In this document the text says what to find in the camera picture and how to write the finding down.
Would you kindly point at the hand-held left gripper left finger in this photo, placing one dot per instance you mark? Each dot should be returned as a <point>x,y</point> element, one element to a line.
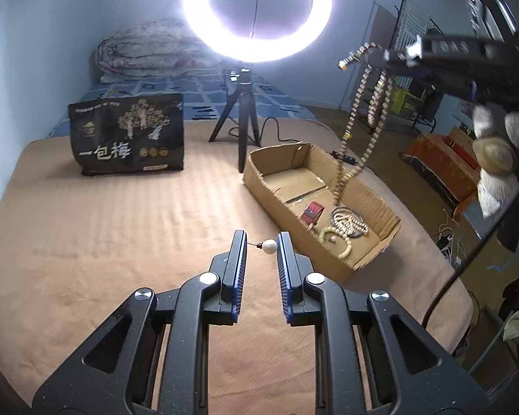
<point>238,268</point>

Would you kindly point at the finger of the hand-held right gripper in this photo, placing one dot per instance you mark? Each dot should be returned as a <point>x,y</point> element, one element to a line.
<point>393,58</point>

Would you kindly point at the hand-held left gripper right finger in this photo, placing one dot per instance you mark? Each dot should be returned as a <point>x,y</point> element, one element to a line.
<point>285,268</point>

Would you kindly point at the white pearl earring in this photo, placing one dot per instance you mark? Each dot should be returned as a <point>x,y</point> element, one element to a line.
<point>269,247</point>

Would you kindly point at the red jewelry box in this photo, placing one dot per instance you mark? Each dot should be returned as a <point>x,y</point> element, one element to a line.
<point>312,212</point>

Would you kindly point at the cardboard box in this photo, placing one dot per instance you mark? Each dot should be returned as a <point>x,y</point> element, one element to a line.
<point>294,181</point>

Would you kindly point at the person's right hand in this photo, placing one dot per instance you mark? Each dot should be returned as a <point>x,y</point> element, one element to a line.
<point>497,155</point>

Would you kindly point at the white striped garment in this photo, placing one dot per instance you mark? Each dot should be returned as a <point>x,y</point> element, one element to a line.
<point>413,26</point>

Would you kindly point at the yellow box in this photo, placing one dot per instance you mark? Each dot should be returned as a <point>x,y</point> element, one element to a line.
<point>401,99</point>

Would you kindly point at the black clothes rack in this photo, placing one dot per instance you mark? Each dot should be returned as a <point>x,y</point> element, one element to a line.
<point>403,8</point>

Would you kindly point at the dark hanging garments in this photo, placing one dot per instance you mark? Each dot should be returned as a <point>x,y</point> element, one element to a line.
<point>430,106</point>

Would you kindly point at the orange box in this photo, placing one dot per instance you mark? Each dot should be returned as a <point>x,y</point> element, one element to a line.
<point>437,160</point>

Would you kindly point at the black inline remote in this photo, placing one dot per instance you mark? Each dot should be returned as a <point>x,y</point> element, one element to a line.
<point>341,156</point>

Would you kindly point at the black tripod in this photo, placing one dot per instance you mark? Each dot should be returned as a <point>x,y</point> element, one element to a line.
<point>244,108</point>

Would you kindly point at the blue patterned bed sheet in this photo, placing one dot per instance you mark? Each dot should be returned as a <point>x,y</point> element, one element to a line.
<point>199,95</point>

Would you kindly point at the black snack bag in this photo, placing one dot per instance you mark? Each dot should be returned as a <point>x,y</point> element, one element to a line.
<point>112,138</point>

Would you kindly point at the folded floral quilt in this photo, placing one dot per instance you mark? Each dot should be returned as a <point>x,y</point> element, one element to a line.
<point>147,52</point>

